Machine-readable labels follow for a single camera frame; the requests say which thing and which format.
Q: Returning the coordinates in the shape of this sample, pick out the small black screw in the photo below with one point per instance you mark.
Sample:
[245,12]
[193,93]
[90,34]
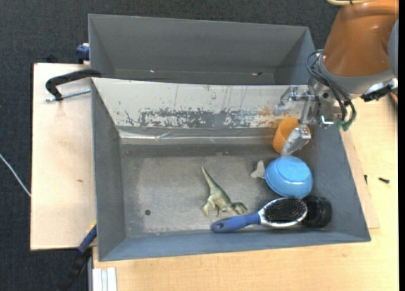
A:
[384,180]

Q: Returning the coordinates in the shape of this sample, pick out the black round jar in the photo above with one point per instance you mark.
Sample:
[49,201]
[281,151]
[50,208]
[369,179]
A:
[319,212]

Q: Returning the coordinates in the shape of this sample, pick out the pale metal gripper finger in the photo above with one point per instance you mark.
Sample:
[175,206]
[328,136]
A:
[284,104]
[297,141]

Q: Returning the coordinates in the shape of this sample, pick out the green toy dinosaur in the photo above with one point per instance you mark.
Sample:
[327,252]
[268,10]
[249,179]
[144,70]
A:
[218,196]

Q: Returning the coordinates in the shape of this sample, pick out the black cylinder on white bracket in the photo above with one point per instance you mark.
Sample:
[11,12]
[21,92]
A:
[376,93]

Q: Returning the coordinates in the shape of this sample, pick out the blue plastic bowl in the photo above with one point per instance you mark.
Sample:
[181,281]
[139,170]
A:
[289,176]

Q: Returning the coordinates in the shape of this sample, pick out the grey metal bin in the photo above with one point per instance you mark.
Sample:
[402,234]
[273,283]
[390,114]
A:
[177,188]

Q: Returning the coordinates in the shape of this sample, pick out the orange plastic cup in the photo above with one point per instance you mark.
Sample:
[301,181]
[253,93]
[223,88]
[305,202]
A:
[281,136]

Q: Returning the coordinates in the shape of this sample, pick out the pale grey toy animal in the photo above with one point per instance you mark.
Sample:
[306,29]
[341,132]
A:
[259,171]

